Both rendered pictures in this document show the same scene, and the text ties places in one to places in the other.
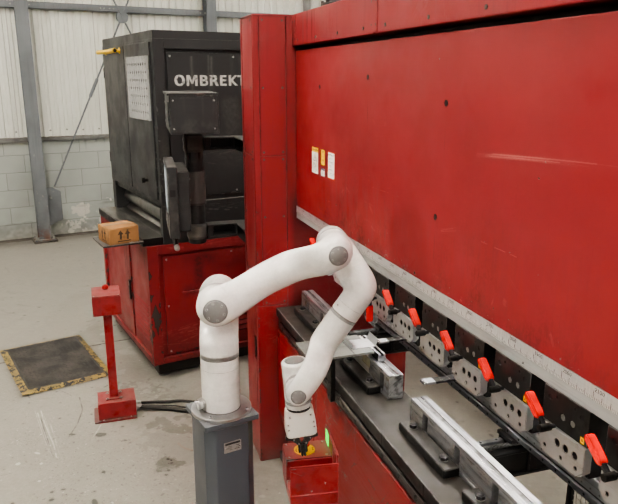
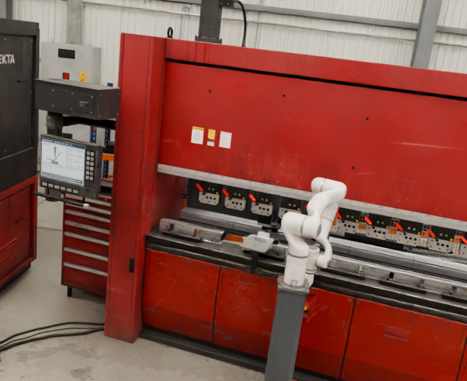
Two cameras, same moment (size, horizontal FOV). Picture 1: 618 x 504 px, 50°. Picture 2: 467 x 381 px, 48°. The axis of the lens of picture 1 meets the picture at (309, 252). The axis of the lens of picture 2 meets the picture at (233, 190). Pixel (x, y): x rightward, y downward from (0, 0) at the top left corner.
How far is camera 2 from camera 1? 2.95 m
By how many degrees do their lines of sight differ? 54
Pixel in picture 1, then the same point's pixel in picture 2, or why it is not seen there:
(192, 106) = (109, 98)
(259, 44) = (155, 57)
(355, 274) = not seen: hidden behind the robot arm
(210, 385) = (302, 271)
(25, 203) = not seen: outside the picture
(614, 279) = not seen: outside the picture
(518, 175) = (419, 151)
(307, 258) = (335, 195)
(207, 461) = (300, 311)
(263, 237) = (145, 187)
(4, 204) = not seen: outside the picture
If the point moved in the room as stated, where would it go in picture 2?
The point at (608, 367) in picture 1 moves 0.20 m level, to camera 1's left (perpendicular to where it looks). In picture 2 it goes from (465, 213) to (458, 219)
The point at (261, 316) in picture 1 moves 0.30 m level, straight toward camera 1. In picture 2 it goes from (140, 243) to (173, 254)
